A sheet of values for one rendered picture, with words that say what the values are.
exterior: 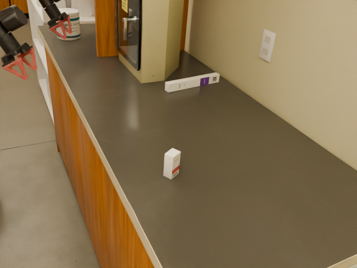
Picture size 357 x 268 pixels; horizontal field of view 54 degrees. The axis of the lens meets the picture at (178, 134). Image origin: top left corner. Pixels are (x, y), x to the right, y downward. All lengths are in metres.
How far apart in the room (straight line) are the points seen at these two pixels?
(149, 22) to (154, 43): 0.09
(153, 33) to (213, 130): 0.50
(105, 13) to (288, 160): 1.12
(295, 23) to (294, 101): 0.28
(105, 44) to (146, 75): 0.38
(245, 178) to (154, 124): 0.39
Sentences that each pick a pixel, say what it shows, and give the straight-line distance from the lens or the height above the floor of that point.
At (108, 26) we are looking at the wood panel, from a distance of 1.82.
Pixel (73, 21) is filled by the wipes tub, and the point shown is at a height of 1.04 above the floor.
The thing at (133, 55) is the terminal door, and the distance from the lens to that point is 1.57.
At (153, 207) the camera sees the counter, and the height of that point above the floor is 0.94.
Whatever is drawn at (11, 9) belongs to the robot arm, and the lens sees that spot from 1.32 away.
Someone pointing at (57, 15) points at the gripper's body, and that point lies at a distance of 1.80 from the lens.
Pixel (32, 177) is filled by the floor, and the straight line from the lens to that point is 2.58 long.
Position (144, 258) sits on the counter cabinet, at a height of 0.78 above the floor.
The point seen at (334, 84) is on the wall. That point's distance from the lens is 1.25.
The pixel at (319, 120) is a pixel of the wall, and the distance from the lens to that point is 1.31.
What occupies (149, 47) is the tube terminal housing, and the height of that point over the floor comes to 1.10.
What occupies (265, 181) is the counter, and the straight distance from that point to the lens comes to 1.03.
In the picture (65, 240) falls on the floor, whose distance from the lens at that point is 2.12.
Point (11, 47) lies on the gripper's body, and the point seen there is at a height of 1.14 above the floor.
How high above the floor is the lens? 1.55
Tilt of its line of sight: 31 degrees down
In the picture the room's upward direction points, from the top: 5 degrees clockwise
